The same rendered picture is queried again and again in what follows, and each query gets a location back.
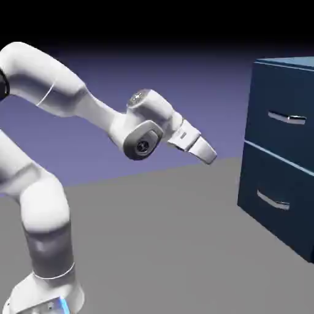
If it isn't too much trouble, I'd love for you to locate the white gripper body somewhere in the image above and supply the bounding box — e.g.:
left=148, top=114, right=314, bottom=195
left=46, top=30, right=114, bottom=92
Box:
left=188, top=136, right=218, bottom=166

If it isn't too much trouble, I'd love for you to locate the blue cabinet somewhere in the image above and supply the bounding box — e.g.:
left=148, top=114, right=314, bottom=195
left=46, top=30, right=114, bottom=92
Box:
left=237, top=56, right=314, bottom=265

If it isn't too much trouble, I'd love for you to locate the blue drawer front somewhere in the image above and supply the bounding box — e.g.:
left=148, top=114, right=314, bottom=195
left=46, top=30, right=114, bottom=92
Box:
left=237, top=143, right=314, bottom=264
left=244, top=62, right=314, bottom=174

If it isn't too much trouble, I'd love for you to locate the silver curved handle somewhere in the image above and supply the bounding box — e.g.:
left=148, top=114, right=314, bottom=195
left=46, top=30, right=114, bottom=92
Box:
left=267, top=110, right=307, bottom=125
left=256, top=189, right=291, bottom=211

